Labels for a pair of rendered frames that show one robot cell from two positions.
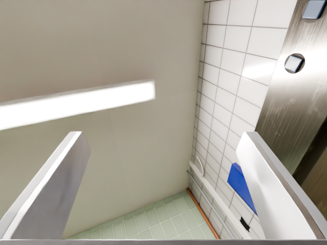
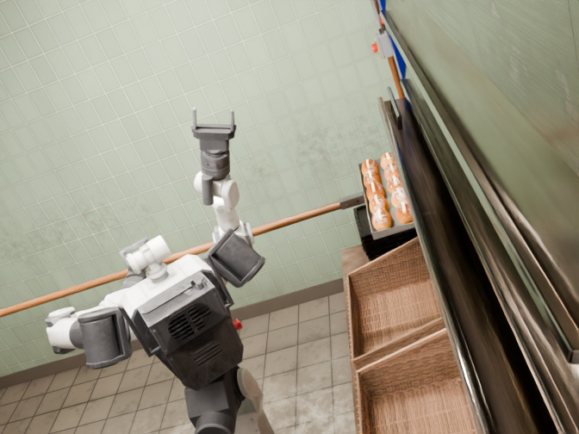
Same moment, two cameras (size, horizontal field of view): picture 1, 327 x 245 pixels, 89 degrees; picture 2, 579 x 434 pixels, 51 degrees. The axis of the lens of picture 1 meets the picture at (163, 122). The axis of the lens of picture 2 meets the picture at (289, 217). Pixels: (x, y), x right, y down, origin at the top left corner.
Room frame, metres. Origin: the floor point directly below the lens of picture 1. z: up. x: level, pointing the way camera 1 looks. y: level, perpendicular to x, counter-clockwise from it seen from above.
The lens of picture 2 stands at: (-1.15, -1.20, 2.18)
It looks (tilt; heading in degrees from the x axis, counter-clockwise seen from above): 26 degrees down; 42
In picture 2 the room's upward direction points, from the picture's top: 23 degrees counter-clockwise
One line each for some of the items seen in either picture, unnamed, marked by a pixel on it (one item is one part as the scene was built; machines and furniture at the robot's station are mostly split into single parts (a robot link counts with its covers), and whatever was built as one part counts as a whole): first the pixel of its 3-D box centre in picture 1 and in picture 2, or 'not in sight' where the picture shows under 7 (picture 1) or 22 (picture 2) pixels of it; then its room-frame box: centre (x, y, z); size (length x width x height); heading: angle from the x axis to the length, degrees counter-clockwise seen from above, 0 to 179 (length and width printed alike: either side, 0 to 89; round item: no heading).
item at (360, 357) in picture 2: not in sight; (407, 300); (0.46, -0.15, 0.72); 0.56 x 0.49 x 0.28; 28
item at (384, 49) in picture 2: not in sight; (384, 44); (1.38, 0.11, 1.46); 0.10 x 0.07 x 0.10; 29
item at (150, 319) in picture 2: not in sight; (186, 321); (-0.29, 0.09, 1.27); 0.34 x 0.30 x 0.36; 150
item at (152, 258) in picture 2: not in sight; (151, 257); (-0.26, 0.14, 1.47); 0.10 x 0.07 x 0.09; 150
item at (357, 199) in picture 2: not in sight; (352, 201); (0.45, -0.08, 1.20); 0.09 x 0.04 x 0.03; 120
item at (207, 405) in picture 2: not in sight; (215, 396); (-0.33, 0.09, 1.00); 0.28 x 0.13 x 0.18; 29
